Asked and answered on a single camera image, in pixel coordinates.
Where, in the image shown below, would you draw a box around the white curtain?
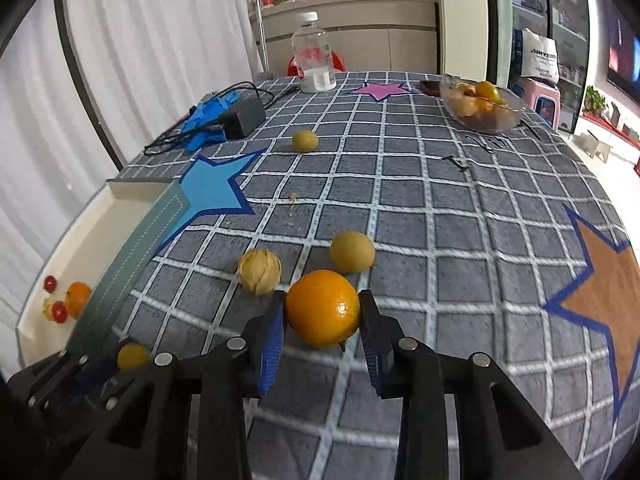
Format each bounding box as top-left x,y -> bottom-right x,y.
0,0 -> 261,361

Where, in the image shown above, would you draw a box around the clear plastic water bottle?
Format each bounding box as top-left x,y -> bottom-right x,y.
291,11 -> 337,94

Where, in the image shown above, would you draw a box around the glass display cabinet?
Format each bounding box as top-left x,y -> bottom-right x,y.
487,0 -> 591,131

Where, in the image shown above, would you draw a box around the blue plastic gloves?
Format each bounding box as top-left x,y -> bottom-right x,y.
180,92 -> 241,151

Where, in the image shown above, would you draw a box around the wall television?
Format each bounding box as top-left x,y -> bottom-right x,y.
605,7 -> 640,86

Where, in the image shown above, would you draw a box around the black power cable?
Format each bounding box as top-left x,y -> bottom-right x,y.
144,81 -> 301,157

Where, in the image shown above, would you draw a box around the white mop pole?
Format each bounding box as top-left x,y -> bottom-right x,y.
252,0 -> 268,76

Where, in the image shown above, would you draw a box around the pink plastic stool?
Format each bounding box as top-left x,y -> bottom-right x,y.
512,79 -> 561,128

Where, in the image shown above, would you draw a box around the yellow round fruit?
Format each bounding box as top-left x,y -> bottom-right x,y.
329,231 -> 377,275
117,342 -> 151,372
291,130 -> 319,153

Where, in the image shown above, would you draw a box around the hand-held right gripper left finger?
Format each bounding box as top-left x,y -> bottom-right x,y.
62,291 -> 287,480

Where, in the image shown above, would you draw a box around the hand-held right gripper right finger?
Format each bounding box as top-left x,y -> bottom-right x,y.
359,289 -> 583,480

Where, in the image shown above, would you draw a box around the glass fruit bowl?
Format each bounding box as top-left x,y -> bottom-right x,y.
439,74 -> 526,134

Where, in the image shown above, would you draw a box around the black power adapter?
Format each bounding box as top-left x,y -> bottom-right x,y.
220,95 -> 267,139

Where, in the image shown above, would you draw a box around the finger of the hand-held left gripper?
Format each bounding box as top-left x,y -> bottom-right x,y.
30,352 -> 121,403
97,367 -> 156,411

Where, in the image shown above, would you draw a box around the red plastic stool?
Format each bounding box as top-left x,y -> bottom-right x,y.
286,52 -> 346,77

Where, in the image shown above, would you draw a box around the cream kitchen counter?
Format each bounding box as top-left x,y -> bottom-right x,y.
250,0 -> 441,78

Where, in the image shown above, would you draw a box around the green potted plant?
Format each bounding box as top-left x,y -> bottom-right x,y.
584,85 -> 608,118

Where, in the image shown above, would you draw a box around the white rectangular tray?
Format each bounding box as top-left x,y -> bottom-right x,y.
15,178 -> 193,366

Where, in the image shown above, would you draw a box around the small white stool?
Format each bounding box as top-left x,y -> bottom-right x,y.
575,130 -> 613,161

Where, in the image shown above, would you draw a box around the grey checked star tablecloth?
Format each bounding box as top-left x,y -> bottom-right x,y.
65,71 -> 640,480

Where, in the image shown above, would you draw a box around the white shopping bag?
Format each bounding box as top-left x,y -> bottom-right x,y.
515,28 -> 561,86

